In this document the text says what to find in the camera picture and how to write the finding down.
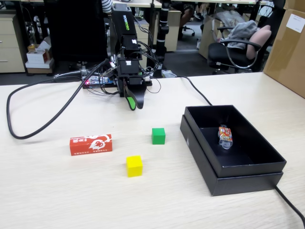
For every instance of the yellow wooden cube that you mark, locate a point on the yellow wooden cube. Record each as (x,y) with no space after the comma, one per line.
(134,167)

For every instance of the person in striped shirt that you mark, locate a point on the person in striped shirt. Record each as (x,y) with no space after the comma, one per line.
(106,6)

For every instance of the black swivel chair base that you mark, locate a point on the black swivel chair base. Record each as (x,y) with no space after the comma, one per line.
(188,29)

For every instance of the red printed carton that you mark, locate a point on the red printed carton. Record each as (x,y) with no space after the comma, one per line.
(90,145)

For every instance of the plain cardboard box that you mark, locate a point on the plain cardboard box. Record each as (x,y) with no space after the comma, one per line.
(295,4)

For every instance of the small wrist camera board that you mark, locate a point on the small wrist camera board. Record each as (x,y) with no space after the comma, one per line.
(108,71)

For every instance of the beige office desk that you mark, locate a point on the beige office desk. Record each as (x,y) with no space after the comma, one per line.
(143,3)

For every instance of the brown flat tray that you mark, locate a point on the brown flat tray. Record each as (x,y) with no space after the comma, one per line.
(39,70)

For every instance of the green wooden cube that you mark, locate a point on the green wooden cube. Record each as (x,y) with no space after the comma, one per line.
(158,137)

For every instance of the black gripper servo block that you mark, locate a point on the black gripper servo block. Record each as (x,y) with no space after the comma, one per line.
(135,81)

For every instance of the black jointed pole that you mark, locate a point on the black jointed pole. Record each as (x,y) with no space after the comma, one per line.
(162,28)

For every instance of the black open box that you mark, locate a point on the black open box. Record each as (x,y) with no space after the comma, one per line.
(247,184)

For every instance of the tan cardboard box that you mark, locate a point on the tan cardboard box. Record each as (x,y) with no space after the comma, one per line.
(205,40)

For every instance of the flat white box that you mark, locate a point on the flat white box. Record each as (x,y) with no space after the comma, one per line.
(47,65)

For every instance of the clear plastic bag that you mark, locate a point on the clear plastic bag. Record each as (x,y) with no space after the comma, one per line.
(228,15)

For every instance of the black cardboard box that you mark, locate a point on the black cardboard box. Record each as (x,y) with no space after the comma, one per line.
(252,169)

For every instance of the black mesh office chair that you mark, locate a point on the black mesh office chair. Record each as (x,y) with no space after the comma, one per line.
(76,31)

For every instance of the white cardboard box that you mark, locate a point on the white cardboard box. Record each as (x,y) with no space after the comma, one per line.
(35,57)

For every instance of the large labelled cardboard box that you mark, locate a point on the large labelled cardboard box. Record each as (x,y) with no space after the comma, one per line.
(283,59)

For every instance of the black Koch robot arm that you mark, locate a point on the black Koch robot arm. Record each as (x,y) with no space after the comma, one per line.
(124,23)

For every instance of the grey garment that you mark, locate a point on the grey garment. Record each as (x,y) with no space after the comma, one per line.
(243,31)

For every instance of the beige drawer cabinet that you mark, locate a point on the beige drawer cabinet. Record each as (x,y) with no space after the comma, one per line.
(9,43)

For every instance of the pink cushion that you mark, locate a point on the pink cushion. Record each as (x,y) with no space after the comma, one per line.
(258,38)

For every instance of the controller circuit board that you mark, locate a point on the controller circuit board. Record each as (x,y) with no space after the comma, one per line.
(100,81)

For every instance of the seated person in black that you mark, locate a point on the seated person in black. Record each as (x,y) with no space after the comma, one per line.
(186,16)

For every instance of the black armrest office chair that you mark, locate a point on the black armrest office chair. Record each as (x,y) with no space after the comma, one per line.
(216,51)

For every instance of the open white box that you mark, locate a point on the open white box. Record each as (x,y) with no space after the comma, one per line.
(45,44)

